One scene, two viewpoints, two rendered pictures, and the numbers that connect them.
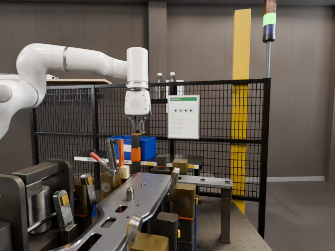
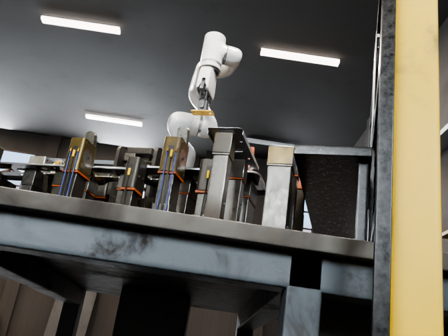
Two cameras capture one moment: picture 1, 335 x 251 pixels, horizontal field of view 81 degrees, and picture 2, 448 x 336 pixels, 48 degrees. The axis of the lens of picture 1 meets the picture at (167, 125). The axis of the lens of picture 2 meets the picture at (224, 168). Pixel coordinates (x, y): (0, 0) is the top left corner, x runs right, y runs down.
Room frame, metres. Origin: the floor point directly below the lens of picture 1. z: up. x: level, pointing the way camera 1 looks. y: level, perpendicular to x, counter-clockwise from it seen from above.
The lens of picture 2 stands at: (0.99, -1.55, 0.41)
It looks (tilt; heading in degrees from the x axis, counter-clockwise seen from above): 21 degrees up; 92
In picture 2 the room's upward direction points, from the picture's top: 9 degrees clockwise
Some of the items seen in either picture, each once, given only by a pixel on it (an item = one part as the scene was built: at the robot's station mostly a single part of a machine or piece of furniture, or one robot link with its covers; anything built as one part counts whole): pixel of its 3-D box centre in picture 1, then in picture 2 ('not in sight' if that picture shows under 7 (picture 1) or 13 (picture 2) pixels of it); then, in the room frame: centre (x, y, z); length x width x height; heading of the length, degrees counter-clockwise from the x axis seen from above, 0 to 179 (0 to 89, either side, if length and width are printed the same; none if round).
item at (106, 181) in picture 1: (107, 208); not in sight; (0.92, 0.29, 0.87); 0.10 x 0.07 x 0.35; 76
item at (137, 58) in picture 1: (137, 65); (214, 51); (0.82, 0.12, 1.53); 0.09 x 0.08 x 0.13; 11
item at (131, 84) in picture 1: (137, 86); (210, 69); (0.81, 0.12, 1.45); 0.09 x 0.08 x 0.03; 77
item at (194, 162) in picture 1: (137, 158); (336, 201); (1.34, 0.21, 1.01); 0.90 x 0.22 x 0.03; 76
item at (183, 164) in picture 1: (180, 190); (277, 205); (1.11, -0.07, 0.88); 0.08 x 0.08 x 0.36; 76
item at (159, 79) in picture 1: (159, 86); not in sight; (1.52, 0.06, 1.53); 0.07 x 0.07 x 0.20
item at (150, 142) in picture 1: (132, 146); not in sight; (1.35, 0.25, 1.09); 0.30 x 0.17 x 0.13; 68
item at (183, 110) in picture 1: (183, 117); (376, 91); (1.39, -0.11, 1.30); 0.23 x 0.02 x 0.31; 76
